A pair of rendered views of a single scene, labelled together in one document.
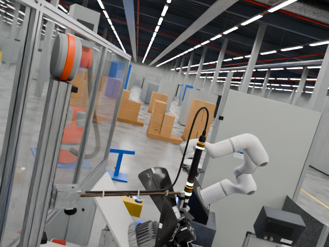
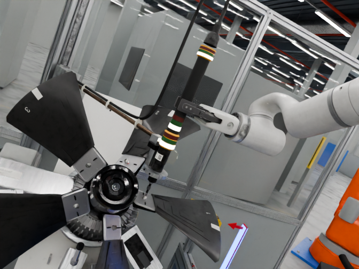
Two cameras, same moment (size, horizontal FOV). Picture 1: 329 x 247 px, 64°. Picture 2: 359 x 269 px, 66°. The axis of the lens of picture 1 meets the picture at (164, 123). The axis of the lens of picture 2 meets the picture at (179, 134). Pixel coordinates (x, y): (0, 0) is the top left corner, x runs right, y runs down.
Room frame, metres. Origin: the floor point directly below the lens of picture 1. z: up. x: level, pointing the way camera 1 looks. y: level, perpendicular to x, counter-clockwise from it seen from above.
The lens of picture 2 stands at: (1.11, -0.91, 1.53)
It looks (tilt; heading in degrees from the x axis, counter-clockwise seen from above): 10 degrees down; 72
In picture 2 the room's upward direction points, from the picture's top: 23 degrees clockwise
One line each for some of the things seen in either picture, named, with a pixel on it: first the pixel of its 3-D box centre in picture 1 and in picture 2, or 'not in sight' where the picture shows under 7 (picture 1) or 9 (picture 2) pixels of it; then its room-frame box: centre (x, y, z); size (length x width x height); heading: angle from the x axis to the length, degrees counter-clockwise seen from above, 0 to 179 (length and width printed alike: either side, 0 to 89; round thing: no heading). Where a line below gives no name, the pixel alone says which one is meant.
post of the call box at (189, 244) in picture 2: not in sight; (192, 239); (1.69, 0.08, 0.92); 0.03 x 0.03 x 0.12; 89
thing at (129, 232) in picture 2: not in sight; (134, 253); (1.38, -0.18, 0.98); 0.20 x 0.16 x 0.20; 89
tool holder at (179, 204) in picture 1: (183, 200); (158, 156); (1.32, -0.20, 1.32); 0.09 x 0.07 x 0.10; 124
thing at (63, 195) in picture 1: (64, 195); (65, 78); (0.98, 0.31, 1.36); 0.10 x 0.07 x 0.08; 124
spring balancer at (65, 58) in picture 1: (65, 58); not in sight; (0.92, 0.39, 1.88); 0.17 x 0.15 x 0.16; 179
